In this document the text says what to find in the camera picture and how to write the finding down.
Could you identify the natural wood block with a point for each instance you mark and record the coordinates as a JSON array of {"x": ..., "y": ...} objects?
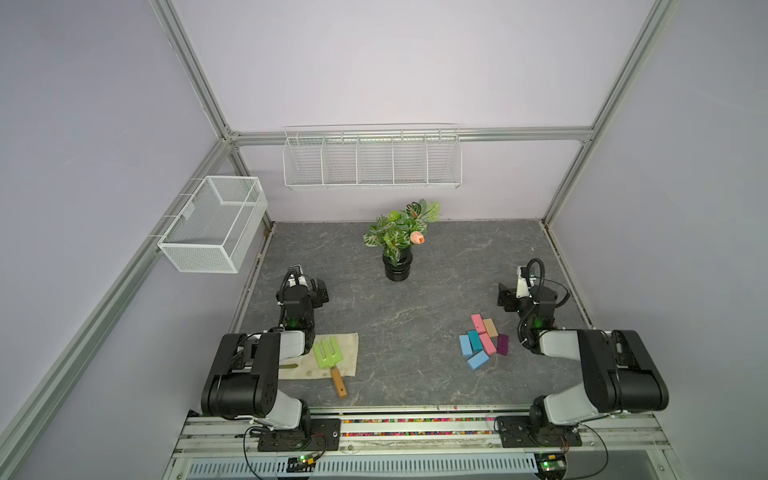
[{"x": 490, "y": 328}]

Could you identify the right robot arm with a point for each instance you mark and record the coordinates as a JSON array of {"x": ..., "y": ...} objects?
[{"x": 617, "y": 371}]

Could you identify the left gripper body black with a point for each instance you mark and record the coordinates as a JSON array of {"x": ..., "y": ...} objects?
[{"x": 316, "y": 298}]

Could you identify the white slotted cable duct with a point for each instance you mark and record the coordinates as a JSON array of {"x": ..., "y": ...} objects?
[{"x": 367, "y": 466}]

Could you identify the black plant vase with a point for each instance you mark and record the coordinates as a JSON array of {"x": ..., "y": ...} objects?
[{"x": 400, "y": 270}]

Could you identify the long white wire shelf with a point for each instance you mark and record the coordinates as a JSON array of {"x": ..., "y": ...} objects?
[{"x": 390, "y": 156}]

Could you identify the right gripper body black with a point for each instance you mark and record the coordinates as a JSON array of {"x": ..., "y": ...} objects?
[{"x": 509, "y": 296}]

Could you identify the light blue block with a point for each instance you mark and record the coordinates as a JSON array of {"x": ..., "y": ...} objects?
[
  {"x": 465, "y": 346},
  {"x": 478, "y": 360}
]

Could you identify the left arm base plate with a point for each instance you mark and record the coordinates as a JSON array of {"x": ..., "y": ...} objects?
[{"x": 317, "y": 435}]

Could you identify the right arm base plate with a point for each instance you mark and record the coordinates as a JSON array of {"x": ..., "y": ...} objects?
[{"x": 522, "y": 432}]

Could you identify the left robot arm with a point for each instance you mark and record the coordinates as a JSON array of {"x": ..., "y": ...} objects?
[{"x": 243, "y": 379}]

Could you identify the purple block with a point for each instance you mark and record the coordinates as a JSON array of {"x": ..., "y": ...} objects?
[{"x": 502, "y": 346}]

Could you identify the white mesh wire basket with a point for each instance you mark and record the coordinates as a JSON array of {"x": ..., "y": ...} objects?
[{"x": 215, "y": 228}]

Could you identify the pink block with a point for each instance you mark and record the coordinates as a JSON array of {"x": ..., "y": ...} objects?
[
  {"x": 487, "y": 343},
  {"x": 478, "y": 323}
]

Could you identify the artificial green plant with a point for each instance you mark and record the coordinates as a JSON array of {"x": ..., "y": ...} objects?
[{"x": 397, "y": 231}]

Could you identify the teal block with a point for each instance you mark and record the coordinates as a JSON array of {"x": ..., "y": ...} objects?
[{"x": 475, "y": 342}]

